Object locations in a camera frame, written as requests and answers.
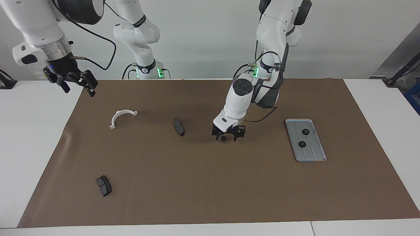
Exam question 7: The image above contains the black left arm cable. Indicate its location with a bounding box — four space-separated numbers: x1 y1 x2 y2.
244 49 289 123

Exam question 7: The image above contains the black metal stand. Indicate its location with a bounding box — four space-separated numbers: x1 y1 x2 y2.
382 52 420 87

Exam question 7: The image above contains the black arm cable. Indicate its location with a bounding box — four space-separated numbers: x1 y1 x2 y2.
244 49 289 123
49 0 117 71

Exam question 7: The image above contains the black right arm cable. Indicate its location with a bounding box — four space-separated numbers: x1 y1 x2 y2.
49 0 117 71

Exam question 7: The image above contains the black base cable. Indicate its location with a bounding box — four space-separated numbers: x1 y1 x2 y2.
122 63 136 80
233 63 251 78

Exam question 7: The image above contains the black table clamp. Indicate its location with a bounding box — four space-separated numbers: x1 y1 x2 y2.
0 69 17 89

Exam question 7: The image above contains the white curved plastic bracket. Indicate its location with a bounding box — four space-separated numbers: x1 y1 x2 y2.
109 110 138 129

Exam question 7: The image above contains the dark grey brake pad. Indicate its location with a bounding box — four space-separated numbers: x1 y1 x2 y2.
173 118 185 137
96 175 113 197

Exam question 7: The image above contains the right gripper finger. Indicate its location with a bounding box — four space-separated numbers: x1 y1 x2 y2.
83 70 99 97
58 78 71 94

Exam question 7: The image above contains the blue crate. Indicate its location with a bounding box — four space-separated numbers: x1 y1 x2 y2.
404 82 420 115

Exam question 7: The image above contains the brown paper mat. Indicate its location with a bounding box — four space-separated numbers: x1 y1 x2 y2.
17 78 420 228

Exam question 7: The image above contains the silver metal tray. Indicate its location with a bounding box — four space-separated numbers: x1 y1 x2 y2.
285 119 327 162

